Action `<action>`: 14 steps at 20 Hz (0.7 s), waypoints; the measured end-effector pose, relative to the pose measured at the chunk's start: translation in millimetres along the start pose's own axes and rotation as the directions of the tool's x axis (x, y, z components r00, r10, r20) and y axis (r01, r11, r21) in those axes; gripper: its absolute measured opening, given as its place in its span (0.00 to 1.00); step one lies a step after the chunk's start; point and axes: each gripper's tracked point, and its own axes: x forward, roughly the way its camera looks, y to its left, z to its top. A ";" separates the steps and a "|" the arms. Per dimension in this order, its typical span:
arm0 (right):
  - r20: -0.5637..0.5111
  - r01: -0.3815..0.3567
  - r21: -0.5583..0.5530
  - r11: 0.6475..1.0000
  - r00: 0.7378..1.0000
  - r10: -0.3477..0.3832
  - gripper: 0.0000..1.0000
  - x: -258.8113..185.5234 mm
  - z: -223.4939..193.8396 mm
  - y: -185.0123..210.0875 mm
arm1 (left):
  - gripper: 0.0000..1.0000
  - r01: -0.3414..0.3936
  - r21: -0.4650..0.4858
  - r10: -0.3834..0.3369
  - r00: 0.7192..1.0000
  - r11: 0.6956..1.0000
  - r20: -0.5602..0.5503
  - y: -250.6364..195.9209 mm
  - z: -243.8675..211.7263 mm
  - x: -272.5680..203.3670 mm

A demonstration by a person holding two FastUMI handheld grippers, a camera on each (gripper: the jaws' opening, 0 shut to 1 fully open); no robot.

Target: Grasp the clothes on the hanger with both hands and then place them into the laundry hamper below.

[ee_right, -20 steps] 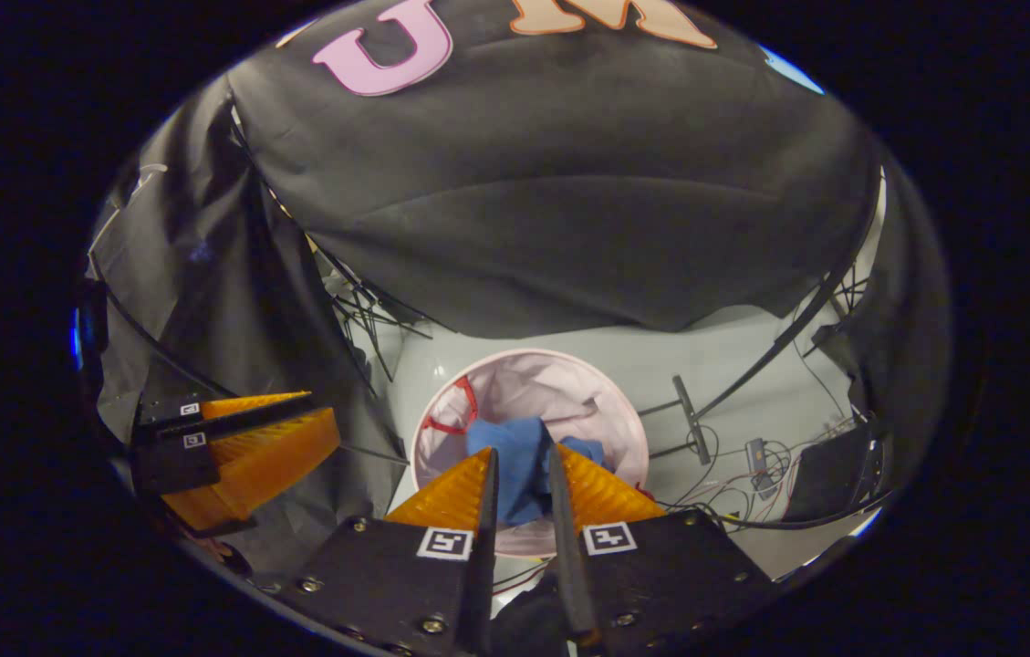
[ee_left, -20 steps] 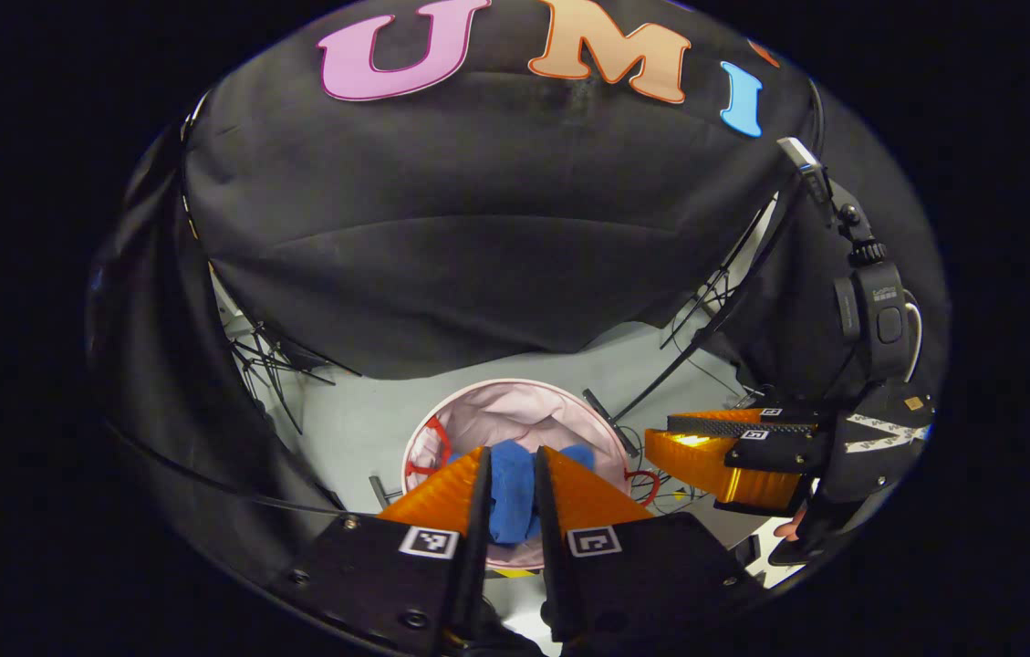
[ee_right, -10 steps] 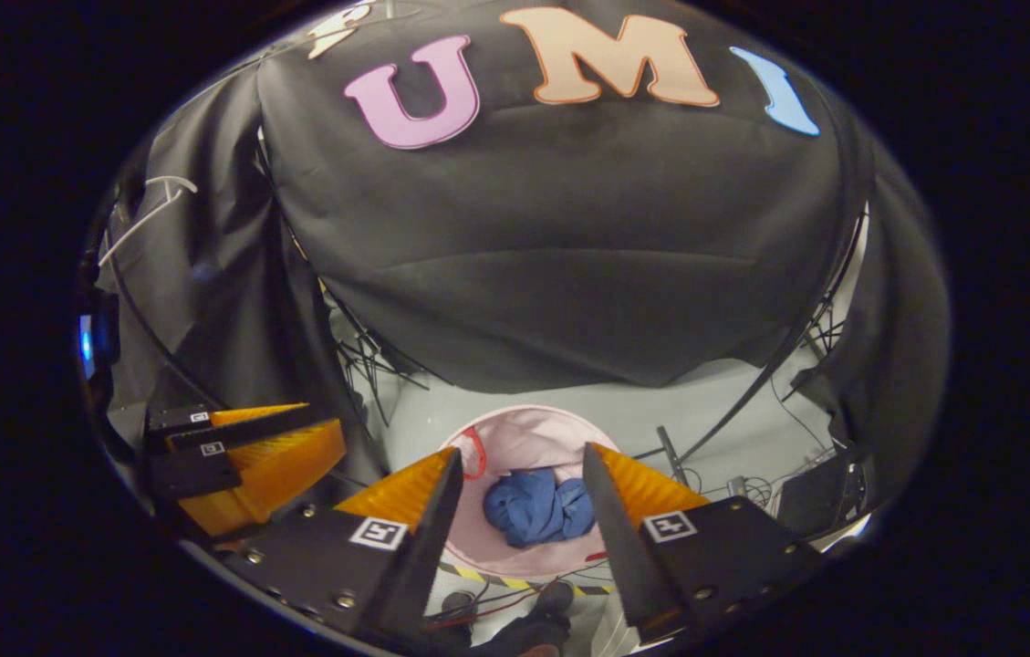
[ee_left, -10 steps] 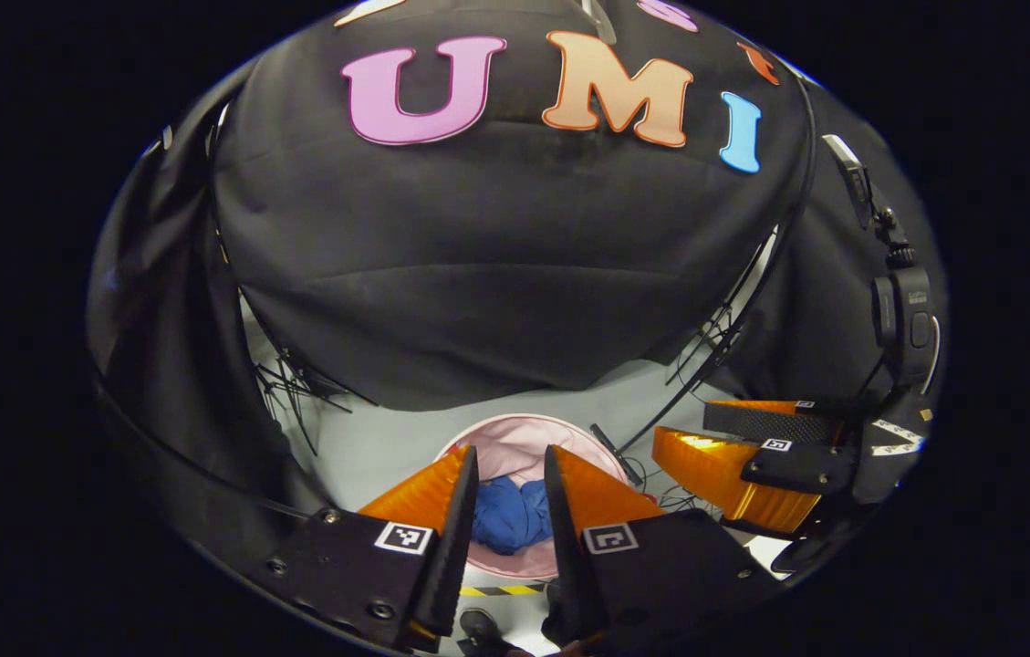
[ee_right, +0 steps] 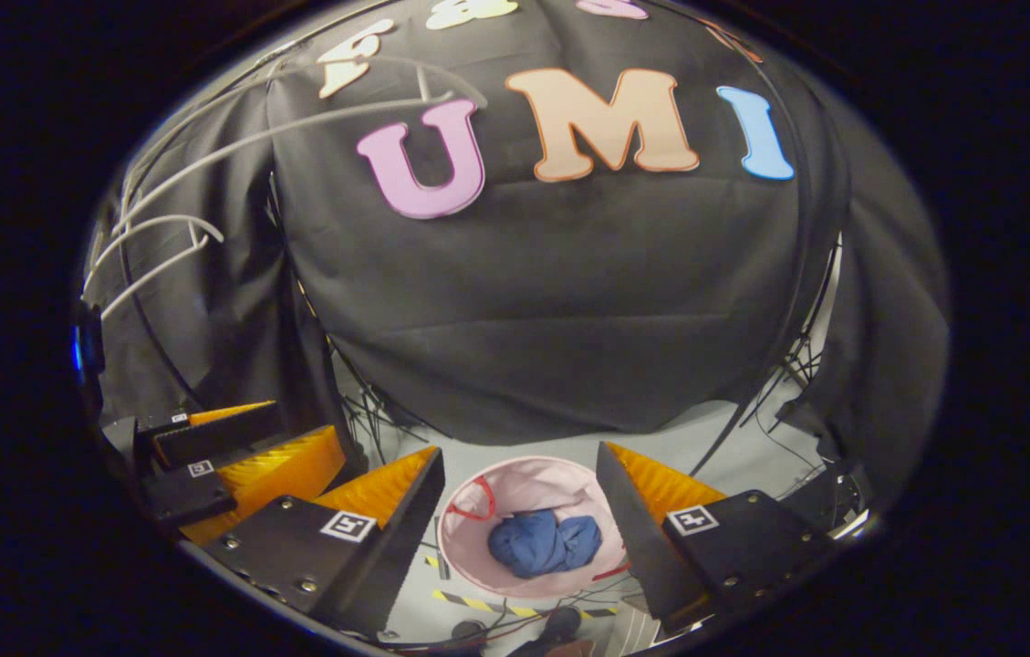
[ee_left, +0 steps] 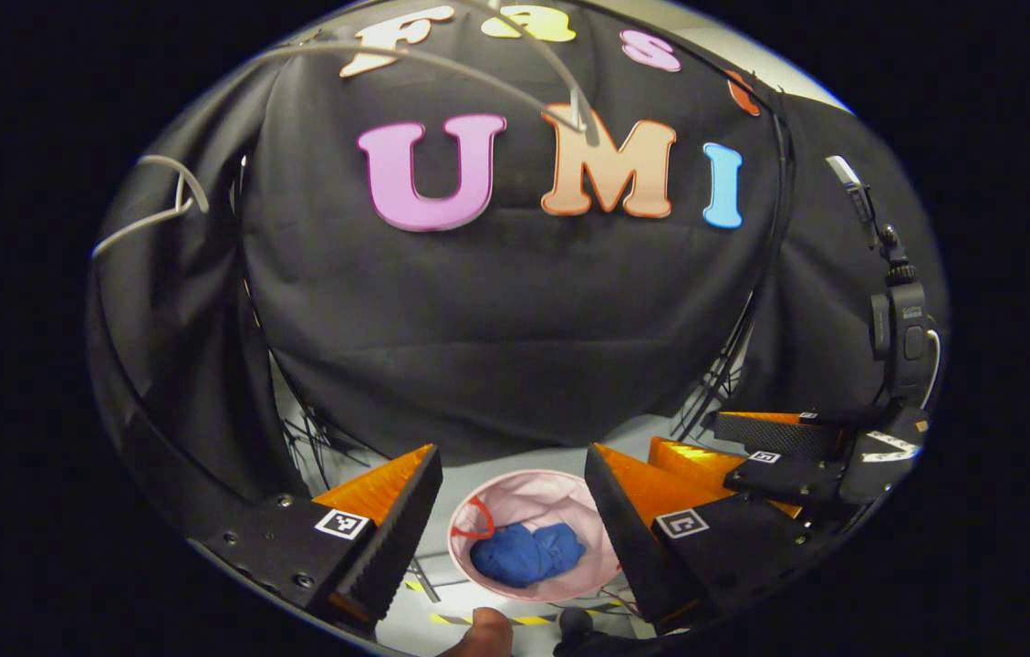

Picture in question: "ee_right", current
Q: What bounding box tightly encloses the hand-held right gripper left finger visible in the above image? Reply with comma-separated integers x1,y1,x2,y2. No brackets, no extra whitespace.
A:
198,445,449,641

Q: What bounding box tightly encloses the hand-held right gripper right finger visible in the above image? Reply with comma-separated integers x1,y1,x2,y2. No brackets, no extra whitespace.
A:
593,441,838,634

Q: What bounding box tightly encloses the blue corduroy shirt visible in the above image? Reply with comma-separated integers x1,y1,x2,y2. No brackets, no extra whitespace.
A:
487,508,604,581

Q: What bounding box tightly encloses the pink laundry hamper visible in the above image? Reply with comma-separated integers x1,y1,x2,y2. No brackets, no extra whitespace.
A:
437,454,632,600

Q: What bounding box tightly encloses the white hanger with taped hook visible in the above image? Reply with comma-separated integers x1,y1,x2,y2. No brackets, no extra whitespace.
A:
113,55,488,238

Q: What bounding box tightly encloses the bare white clothes hanger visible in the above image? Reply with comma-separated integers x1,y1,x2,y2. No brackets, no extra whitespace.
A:
81,214,225,320

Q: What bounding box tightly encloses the yellow black floor tape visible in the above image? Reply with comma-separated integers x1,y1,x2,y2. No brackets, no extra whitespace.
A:
431,589,618,623

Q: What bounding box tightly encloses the black backdrop cloth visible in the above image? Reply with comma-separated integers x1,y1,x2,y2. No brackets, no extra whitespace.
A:
81,0,952,512

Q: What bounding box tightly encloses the black cable bundle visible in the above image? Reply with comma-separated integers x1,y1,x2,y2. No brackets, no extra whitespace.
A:
332,338,429,462
743,265,844,457

